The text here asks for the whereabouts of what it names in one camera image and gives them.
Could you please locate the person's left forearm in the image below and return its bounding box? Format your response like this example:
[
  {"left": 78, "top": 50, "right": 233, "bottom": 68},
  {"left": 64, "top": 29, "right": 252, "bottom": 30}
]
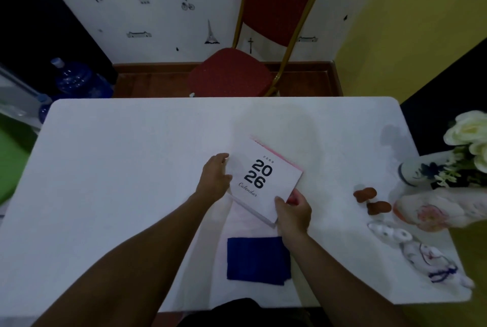
[{"left": 32, "top": 192, "right": 214, "bottom": 327}]

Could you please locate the blue water jug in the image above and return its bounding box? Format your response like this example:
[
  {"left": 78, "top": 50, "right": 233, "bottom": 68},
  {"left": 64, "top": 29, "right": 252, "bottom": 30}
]
[
  {"left": 37, "top": 94, "right": 54, "bottom": 124},
  {"left": 49, "top": 57, "right": 114, "bottom": 99}
]

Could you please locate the red chair with gold frame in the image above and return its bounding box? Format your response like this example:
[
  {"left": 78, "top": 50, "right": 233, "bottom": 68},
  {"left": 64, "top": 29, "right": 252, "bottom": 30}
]
[{"left": 186, "top": 0, "right": 323, "bottom": 98}]

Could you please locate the person's right hand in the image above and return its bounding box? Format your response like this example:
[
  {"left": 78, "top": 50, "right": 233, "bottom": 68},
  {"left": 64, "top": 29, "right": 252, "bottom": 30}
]
[{"left": 273, "top": 188, "right": 312, "bottom": 240}]

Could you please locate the white desk calendar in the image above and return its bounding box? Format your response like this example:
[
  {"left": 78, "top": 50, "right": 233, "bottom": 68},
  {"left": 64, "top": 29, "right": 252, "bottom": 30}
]
[{"left": 226, "top": 138, "right": 304, "bottom": 227}]

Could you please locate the small white rabbit figurine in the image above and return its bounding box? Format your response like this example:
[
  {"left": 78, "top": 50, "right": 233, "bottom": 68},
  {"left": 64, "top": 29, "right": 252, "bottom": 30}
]
[{"left": 367, "top": 220, "right": 413, "bottom": 244}]

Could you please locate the blue cloth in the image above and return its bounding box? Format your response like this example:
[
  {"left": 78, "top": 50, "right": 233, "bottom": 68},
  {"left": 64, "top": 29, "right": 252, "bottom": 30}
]
[{"left": 226, "top": 236, "right": 293, "bottom": 286}]

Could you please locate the white cat figurine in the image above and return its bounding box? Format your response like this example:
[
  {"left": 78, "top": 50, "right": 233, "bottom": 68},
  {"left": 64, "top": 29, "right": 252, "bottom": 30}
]
[{"left": 392, "top": 188, "right": 487, "bottom": 232}]

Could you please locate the person's left hand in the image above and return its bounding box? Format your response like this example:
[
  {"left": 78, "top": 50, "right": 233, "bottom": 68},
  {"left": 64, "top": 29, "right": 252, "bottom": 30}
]
[{"left": 194, "top": 152, "right": 233, "bottom": 206}]

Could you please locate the white rabbit figurine blue cord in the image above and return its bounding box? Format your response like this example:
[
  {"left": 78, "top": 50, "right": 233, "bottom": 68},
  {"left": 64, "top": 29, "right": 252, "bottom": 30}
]
[{"left": 399, "top": 241, "right": 476, "bottom": 290}]

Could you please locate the person's right forearm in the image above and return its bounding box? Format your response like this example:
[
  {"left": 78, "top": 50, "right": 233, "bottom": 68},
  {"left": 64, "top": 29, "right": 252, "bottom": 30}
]
[{"left": 285, "top": 230, "right": 410, "bottom": 327}]

